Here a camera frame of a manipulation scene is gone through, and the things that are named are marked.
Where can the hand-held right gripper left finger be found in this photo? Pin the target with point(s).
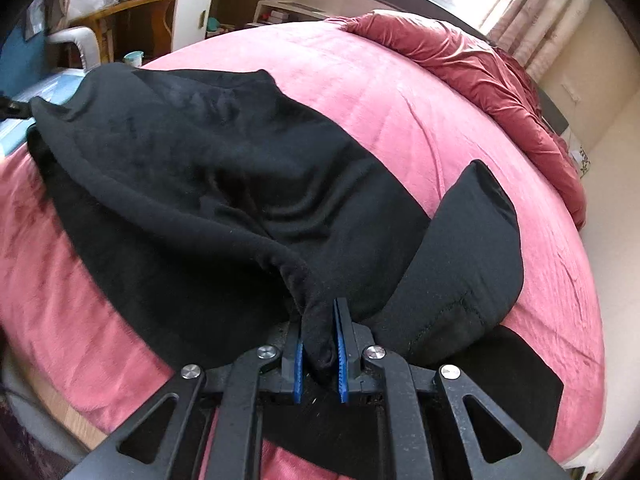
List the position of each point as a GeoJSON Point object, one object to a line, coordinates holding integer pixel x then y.
{"type": "Point", "coordinates": [298, 366]}

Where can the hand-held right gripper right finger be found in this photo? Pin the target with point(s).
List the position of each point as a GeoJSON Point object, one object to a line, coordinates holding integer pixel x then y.
{"type": "Point", "coordinates": [341, 356]}

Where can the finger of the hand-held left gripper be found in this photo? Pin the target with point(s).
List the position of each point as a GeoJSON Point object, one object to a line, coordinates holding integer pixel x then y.
{"type": "Point", "coordinates": [12, 108]}

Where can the black pants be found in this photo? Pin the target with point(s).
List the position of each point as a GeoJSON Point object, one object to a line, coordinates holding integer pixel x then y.
{"type": "Point", "coordinates": [200, 160]}

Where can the light blue sheet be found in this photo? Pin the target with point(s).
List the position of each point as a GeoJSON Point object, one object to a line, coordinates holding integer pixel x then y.
{"type": "Point", "coordinates": [50, 90]}

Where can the white chair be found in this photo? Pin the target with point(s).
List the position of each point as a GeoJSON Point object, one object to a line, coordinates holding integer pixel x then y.
{"type": "Point", "coordinates": [75, 37]}

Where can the teal cup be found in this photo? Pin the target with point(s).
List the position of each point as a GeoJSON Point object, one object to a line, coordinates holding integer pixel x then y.
{"type": "Point", "coordinates": [134, 58]}

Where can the curved wooden table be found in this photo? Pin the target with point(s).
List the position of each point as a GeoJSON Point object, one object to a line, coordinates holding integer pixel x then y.
{"type": "Point", "coordinates": [125, 10]}

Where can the white cabinet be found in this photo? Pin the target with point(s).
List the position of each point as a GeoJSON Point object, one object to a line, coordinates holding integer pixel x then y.
{"type": "Point", "coordinates": [192, 5]}

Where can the teal toy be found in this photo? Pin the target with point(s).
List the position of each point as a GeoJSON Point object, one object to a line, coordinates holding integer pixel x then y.
{"type": "Point", "coordinates": [215, 25]}

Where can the pink bed sheet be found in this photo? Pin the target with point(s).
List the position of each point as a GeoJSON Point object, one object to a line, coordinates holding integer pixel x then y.
{"type": "Point", "coordinates": [400, 135]}

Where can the white bedside table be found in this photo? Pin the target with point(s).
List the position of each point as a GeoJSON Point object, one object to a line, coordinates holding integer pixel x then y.
{"type": "Point", "coordinates": [285, 12]}

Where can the red velvet quilt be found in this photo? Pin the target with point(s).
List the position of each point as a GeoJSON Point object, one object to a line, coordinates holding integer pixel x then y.
{"type": "Point", "coordinates": [475, 75]}

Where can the dark grey headboard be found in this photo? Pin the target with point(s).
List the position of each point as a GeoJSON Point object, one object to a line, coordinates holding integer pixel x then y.
{"type": "Point", "coordinates": [415, 2]}

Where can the patterned beige curtain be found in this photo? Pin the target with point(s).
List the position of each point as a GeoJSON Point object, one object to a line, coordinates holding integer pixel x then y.
{"type": "Point", "coordinates": [540, 15]}

